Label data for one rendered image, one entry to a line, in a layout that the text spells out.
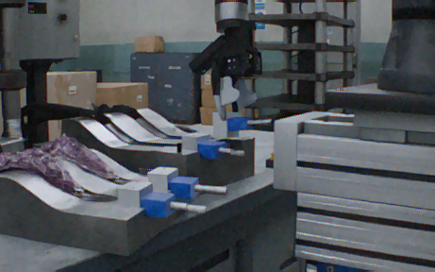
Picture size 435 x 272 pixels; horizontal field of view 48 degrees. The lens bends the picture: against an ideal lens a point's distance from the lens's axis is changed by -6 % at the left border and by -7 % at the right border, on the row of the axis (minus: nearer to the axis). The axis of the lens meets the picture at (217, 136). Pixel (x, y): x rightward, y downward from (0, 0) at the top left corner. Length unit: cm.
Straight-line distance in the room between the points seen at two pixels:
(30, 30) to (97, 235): 114
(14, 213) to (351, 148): 51
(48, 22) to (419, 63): 144
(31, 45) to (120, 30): 768
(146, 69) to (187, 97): 88
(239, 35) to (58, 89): 382
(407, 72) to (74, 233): 51
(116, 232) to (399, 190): 38
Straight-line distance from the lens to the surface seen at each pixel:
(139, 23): 918
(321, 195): 66
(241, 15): 113
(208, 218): 96
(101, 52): 973
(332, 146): 64
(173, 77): 813
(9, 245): 81
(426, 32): 61
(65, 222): 78
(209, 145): 101
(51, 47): 184
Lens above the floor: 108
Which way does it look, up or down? 9 degrees down
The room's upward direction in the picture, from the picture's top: straight up
